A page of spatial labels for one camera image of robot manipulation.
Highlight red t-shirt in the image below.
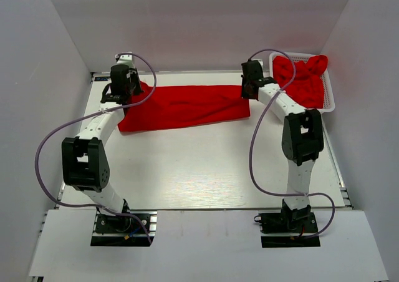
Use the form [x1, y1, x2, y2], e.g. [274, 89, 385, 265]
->
[118, 85, 251, 133]

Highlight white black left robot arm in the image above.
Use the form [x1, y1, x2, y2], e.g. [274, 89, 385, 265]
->
[62, 62, 143, 213]

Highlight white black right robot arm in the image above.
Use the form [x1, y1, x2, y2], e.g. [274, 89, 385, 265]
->
[241, 60, 324, 234]

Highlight red t-shirts in basket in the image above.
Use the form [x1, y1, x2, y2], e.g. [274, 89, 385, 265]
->
[272, 55, 328, 109]

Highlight blue label sticker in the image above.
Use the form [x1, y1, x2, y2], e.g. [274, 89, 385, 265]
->
[94, 76, 110, 82]

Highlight white plastic basket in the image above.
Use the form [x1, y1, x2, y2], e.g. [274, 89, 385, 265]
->
[269, 52, 335, 113]

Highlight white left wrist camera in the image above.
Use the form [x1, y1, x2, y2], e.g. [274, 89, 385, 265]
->
[115, 52, 136, 69]

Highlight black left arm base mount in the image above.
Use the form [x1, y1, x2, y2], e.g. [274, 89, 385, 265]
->
[90, 211, 157, 247]

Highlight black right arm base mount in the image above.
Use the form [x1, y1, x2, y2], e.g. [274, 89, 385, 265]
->
[254, 212, 320, 248]

